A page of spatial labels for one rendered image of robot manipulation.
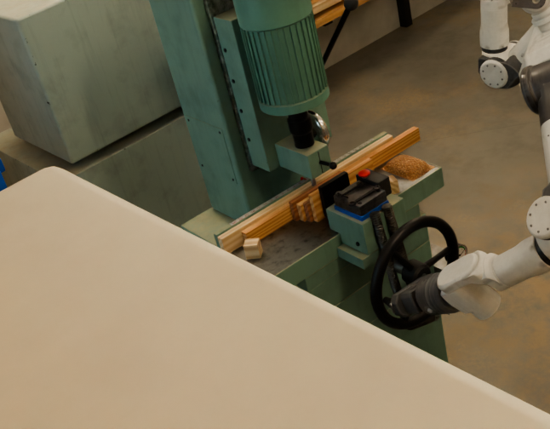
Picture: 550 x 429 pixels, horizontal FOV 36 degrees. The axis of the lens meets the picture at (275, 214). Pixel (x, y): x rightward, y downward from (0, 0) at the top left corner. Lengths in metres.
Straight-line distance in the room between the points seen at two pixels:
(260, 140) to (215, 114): 0.14
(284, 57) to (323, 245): 0.46
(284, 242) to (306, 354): 1.74
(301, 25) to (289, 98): 0.17
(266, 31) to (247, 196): 0.55
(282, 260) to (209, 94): 0.48
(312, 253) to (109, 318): 1.64
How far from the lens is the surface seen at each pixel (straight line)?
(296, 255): 2.05
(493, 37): 2.22
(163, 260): 0.45
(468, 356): 3.03
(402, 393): 0.34
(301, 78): 1.99
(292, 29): 1.96
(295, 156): 2.15
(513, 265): 1.64
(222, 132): 2.24
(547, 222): 1.56
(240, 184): 2.30
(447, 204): 3.81
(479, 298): 1.73
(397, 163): 2.29
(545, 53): 1.80
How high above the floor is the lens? 2.04
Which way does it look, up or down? 31 degrees down
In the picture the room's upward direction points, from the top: 15 degrees counter-clockwise
